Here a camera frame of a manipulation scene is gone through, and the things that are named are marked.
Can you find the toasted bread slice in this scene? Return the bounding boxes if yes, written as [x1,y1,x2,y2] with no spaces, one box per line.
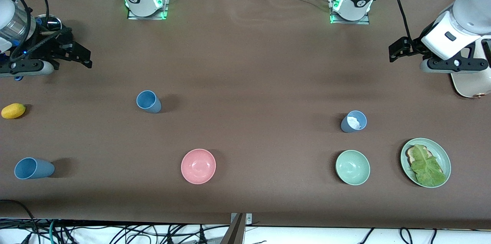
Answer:
[407,145,434,166]

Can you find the cream white kettle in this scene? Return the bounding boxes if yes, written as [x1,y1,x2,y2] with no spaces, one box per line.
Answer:
[450,38,491,99]

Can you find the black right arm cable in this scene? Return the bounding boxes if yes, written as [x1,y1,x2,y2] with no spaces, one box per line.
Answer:
[8,0,73,62]

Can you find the mint green bowl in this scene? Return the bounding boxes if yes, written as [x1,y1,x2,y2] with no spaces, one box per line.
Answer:
[335,150,371,186]

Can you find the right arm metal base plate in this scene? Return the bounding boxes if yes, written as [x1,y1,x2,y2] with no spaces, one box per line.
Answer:
[127,0,169,20]

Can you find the pink bowl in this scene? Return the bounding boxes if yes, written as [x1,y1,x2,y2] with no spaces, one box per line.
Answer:
[181,148,216,185]

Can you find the yellow lemon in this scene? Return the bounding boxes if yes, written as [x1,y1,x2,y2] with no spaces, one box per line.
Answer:
[1,103,26,119]

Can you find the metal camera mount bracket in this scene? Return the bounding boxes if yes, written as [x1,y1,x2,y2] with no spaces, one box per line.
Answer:
[221,213,253,244]

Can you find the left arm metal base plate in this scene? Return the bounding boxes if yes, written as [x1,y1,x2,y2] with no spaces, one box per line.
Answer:
[329,0,371,25]

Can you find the green lettuce leaf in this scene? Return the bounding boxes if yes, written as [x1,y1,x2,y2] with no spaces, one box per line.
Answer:
[410,144,447,187]

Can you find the blue cup holding paper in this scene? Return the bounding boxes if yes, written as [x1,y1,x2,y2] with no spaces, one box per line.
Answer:
[341,110,367,133]

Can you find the green plate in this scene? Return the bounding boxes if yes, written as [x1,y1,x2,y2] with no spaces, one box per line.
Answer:
[400,138,451,188]

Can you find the glass lid blue knob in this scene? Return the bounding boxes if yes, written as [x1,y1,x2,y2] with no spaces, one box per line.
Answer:
[36,14,63,33]

